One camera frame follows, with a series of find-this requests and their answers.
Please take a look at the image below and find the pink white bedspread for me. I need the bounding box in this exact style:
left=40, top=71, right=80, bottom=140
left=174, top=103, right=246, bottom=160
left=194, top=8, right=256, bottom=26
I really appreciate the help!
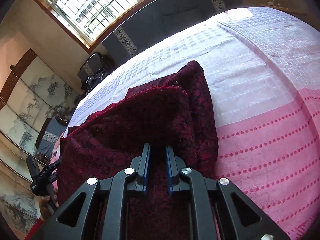
left=70, top=7, right=319, bottom=239

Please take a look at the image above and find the maroon floral garment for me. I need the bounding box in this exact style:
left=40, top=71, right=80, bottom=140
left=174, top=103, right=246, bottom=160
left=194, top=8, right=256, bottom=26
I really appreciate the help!
left=57, top=61, right=219, bottom=239

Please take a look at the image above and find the painted folding screen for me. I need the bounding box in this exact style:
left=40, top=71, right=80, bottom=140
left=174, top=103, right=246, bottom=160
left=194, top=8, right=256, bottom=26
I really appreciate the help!
left=1, top=49, right=78, bottom=239

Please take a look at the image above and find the dark grey headboard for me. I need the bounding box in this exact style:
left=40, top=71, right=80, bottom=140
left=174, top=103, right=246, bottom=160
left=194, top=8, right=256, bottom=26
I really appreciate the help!
left=102, top=0, right=243, bottom=66

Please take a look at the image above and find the wooden framed window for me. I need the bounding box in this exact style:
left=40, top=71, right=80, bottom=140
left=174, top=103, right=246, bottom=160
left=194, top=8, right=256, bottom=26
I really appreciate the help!
left=33, top=0, right=208, bottom=54

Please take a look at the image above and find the wooden bedside table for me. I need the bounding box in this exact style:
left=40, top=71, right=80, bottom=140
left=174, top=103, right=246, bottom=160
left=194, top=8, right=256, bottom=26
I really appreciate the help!
left=259, top=1, right=307, bottom=16

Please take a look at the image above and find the left hand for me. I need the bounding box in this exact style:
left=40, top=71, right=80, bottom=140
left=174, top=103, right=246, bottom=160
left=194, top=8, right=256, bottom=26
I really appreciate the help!
left=39, top=188, right=59, bottom=222

